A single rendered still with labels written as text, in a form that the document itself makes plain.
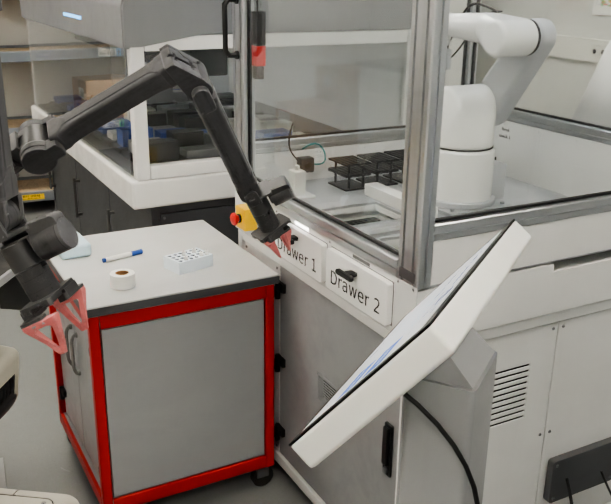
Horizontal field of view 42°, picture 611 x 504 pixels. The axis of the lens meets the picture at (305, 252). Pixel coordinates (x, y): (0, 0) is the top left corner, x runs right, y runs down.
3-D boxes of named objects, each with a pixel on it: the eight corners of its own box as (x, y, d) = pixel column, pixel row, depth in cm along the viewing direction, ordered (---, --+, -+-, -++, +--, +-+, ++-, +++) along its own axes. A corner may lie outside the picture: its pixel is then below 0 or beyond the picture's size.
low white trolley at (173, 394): (104, 544, 240) (84, 309, 214) (58, 441, 291) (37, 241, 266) (278, 489, 266) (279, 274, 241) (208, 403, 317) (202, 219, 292)
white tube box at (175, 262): (179, 275, 239) (179, 263, 238) (163, 267, 245) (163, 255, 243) (213, 265, 247) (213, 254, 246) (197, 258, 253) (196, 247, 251)
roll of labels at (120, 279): (129, 291, 226) (128, 278, 225) (106, 289, 228) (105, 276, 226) (139, 282, 233) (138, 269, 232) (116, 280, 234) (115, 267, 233)
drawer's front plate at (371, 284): (385, 326, 192) (387, 283, 189) (325, 286, 216) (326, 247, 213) (391, 325, 193) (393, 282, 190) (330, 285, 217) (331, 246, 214)
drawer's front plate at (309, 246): (320, 283, 219) (321, 244, 215) (273, 251, 243) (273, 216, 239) (326, 282, 219) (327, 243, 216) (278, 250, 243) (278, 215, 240)
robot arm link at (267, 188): (235, 172, 211) (242, 196, 206) (274, 154, 210) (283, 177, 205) (251, 198, 220) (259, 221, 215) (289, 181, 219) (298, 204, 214)
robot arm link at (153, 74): (177, 28, 173) (186, 57, 167) (209, 69, 183) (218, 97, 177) (9, 129, 181) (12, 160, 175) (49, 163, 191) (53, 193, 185)
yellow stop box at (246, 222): (242, 232, 253) (242, 210, 250) (233, 226, 259) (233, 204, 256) (257, 230, 255) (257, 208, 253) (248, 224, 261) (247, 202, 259)
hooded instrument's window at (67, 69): (133, 180, 286) (125, 49, 271) (34, 105, 433) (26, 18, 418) (399, 151, 337) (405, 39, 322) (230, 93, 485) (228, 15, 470)
